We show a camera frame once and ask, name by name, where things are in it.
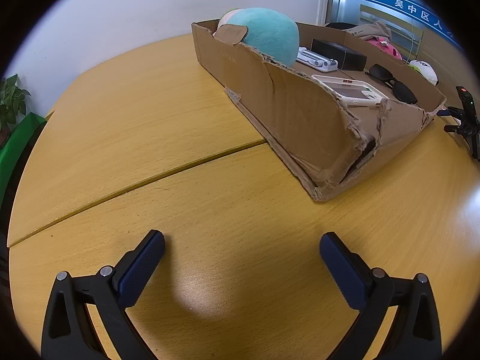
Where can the white and green cap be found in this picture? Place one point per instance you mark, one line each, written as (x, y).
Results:
(423, 69)

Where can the white phone case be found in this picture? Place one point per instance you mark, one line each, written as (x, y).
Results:
(365, 95)

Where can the black box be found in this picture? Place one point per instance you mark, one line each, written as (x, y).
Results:
(337, 54)

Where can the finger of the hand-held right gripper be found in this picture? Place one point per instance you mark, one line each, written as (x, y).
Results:
(452, 111)
(455, 129)

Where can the green covered bench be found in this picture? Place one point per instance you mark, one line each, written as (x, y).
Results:
(17, 138)

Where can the pink plush toy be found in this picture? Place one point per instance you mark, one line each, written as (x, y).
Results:
(386, 47)

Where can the cardboard box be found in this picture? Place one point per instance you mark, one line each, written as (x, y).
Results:
(300, 120)

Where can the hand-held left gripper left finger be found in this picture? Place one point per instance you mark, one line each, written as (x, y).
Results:
(142, 266)

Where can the pink and teal plush pig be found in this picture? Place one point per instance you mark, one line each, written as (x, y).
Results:
(266, 30)

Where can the potted green plant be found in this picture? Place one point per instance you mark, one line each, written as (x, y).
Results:
(13, 99)

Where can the black cloth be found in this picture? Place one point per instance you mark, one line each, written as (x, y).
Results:
(337, 26)

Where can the glass partition with blue band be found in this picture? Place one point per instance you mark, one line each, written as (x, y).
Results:
(397, 3)

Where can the beige printed cloth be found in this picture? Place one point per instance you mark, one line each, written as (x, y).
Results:
(369, 29)

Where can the black sunglasses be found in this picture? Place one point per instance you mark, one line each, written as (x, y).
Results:
(403, 92)

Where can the white grey stapler-like object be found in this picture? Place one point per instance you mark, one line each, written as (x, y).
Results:
(317, 60)

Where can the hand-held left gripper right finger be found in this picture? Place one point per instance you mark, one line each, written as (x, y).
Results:
(343, 270)

